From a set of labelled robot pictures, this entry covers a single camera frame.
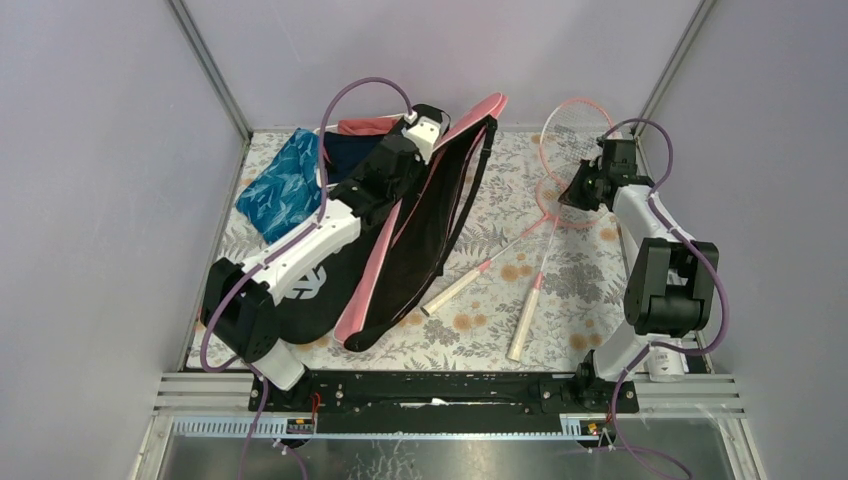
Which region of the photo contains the pink racket white grip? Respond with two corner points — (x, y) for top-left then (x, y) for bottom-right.
(506, 98), (612, 362)
(420, 176), (603, 317)

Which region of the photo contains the pink racket bag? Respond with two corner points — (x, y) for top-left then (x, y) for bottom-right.
(334, 92), (508, 352)

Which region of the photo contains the black Crossway racket bag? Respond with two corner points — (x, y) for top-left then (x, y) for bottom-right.
(266, 174), (427, 344)

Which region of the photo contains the white shuttlecock tube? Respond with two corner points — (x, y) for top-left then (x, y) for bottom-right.
(646, 346), (688, 383)

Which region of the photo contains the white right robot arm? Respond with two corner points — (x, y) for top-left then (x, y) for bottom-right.
(559, 137), (718, 412)

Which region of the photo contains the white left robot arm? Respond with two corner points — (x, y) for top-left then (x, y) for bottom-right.
(200, 134), (427, 411)

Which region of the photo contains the navy folded clothing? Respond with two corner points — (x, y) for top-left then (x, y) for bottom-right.
(323, 132), (383, 184)

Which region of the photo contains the coral folded clothing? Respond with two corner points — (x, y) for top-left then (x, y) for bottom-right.
(337, 117), (398, 136)

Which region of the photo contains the white perforated plastic basket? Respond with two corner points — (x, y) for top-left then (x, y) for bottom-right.
(316, 115), (405, 190)

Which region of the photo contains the blue patterned cloth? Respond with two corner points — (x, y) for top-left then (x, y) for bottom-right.
(235, 129), (321, 244)

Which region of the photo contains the floral table mat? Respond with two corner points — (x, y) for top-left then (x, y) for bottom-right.
(185, 130), (704, 374)

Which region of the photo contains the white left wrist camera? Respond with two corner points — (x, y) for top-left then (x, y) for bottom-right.
(401, 112), (442, 164)

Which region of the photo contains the black pink bag strap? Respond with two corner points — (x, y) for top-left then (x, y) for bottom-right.
(433, 115), (499, 280)

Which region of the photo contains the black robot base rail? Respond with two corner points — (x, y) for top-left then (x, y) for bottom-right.
(248, 370), (640, 435)

